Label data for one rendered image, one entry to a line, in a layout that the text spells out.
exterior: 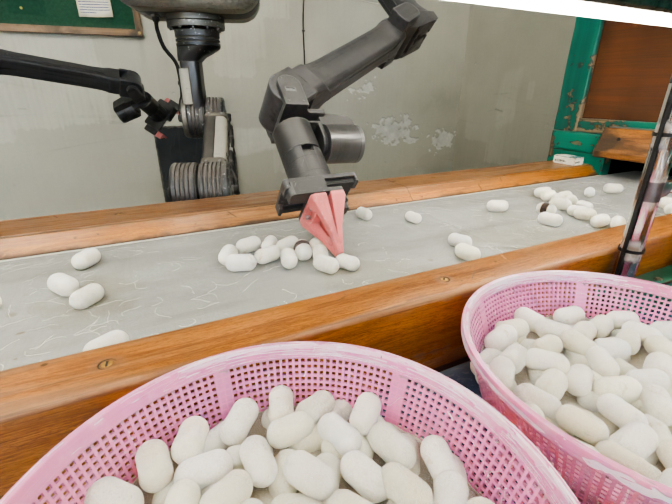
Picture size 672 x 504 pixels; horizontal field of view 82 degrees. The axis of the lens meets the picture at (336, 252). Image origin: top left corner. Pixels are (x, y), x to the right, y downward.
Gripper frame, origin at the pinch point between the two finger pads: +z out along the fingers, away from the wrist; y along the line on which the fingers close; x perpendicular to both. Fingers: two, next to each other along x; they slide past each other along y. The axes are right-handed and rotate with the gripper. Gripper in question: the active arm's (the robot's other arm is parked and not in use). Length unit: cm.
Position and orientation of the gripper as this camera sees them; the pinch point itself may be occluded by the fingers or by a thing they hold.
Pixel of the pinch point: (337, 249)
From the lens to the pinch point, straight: 48.8
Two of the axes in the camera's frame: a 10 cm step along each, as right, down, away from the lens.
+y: 9.0, -1.7, 4.1
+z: 3.3, 8.7, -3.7
